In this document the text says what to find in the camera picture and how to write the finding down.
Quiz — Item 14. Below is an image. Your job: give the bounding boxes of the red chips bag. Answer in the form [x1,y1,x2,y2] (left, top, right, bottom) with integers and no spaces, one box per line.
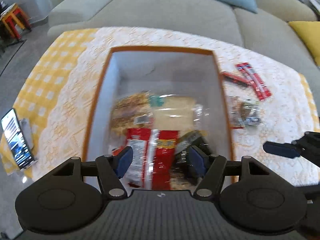
[124,128,180,190]

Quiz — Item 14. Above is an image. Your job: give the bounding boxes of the yellow checkered lace tablecloth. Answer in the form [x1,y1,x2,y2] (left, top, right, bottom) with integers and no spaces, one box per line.
[14,27,319,186]

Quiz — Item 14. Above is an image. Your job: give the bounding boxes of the dark nut snack bag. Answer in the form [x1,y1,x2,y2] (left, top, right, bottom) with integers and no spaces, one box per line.
[227,96,261,129]

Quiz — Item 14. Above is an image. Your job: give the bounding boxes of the waffle biscuit clear pack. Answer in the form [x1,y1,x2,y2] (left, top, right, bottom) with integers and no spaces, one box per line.
[110,91,153,135]

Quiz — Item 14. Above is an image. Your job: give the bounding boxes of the red blue snack stick pack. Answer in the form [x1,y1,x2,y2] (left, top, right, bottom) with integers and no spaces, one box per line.
[235,62,272,101]

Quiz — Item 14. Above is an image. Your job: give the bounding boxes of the smartphone on stand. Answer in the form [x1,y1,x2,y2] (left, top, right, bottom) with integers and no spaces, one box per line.
[1,108,37,170]

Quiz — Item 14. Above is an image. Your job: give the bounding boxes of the orange-rimmed white cardboard box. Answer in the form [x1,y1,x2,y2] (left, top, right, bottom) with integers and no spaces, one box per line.
[86,47,232,189]

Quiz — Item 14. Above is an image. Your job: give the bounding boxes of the yellow cushion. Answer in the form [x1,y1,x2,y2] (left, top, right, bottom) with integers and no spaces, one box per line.
[289,21,320,67]

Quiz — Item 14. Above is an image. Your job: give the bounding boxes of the beige sofa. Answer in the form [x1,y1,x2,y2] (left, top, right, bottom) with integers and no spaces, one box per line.
[48,0,319,102]

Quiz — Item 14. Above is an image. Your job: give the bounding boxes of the red yellow stacked stools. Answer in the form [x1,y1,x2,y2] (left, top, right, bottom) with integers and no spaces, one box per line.
[1,3,32,41]

